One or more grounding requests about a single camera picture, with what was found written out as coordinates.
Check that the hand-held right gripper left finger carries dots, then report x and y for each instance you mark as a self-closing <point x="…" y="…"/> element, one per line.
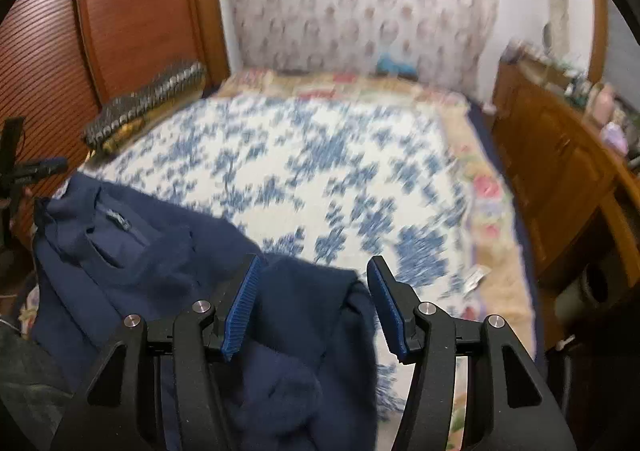
<point x="240" y="311"/>

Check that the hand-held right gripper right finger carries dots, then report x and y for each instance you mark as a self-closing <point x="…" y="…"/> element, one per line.
<point x="390" y="311"/>

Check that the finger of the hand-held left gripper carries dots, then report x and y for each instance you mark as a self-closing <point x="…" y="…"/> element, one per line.
<point x="47" y="166"/>

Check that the navy printed t-shirt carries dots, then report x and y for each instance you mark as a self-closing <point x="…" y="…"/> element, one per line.
<point x="150" y="256"/>

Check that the white blue-flowered quilt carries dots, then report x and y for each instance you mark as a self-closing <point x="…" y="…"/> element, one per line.
<point x="325" y="171"/>

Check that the brown louvered wooden wardrobe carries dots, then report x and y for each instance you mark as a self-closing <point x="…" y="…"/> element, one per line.
<point x="130" y="6"/>

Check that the grey trash bin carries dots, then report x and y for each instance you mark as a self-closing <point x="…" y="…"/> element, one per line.
<point x="582" y="296"/>

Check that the person's dark grey clothing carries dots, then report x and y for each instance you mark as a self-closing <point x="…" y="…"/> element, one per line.
<point x="30" y="371"/>

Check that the long wooden cabinet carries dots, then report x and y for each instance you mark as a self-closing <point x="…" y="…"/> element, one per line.
<point x="550" y="156"/>

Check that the blue plastic bag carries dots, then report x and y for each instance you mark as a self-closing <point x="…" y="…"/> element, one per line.
<point x="395" y="66"/>

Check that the purple tissue packet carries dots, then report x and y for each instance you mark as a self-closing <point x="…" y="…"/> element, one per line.
<point x="615" y="138"/>

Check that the pink bottle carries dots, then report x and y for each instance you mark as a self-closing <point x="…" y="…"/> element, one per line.
<point x="603" y="103"/>

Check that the small oval mirror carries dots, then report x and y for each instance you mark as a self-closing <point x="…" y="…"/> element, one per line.
<point x="548" y="36"/>

